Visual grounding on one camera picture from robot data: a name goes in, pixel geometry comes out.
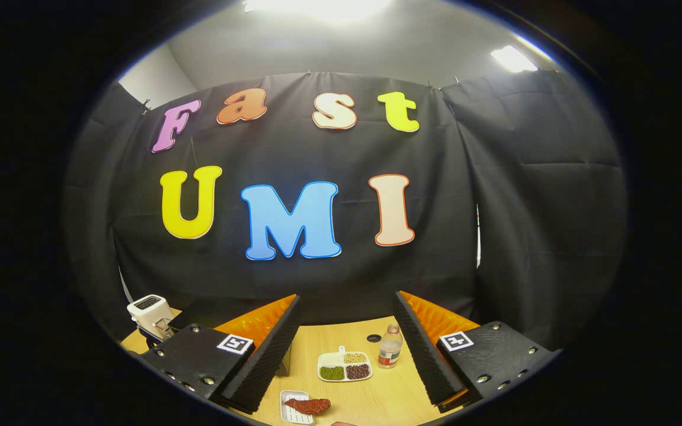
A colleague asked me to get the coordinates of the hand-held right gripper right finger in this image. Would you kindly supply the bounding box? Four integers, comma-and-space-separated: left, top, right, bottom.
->
393, 290, 561, 414

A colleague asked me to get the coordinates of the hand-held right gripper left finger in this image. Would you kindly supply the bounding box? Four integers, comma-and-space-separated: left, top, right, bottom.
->
139, 294, 303, 415

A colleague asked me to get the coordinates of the black electric oven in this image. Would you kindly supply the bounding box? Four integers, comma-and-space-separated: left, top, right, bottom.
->
169, 308, 292, 377

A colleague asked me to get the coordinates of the red-brown meat piece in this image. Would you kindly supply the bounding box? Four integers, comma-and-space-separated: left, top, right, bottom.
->
284, 398, 332, 415

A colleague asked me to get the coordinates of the clear plastic bottle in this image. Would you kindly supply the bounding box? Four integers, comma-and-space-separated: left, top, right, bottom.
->
378, 324, 404, 369

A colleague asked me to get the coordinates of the small white ridged tray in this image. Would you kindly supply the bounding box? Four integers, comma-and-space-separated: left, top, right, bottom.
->
280, 389, 316, 425

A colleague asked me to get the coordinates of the divided plate of beans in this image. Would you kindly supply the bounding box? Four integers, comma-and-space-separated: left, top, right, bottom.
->
317, 346, 373, 383

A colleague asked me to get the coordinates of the black backdrop cloth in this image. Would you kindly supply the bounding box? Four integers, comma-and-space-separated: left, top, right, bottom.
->
63, 71, 629, 350

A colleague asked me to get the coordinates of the white toaster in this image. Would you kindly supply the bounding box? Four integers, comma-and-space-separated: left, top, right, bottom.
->
127, 294, 176, 341

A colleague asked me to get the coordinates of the small ceiling light panel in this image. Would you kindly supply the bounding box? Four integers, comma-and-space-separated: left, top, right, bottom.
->
490, 46, 538, 73

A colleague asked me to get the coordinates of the large ceiling light panel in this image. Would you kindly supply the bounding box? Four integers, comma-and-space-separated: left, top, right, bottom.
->
243, 0, 392, 18

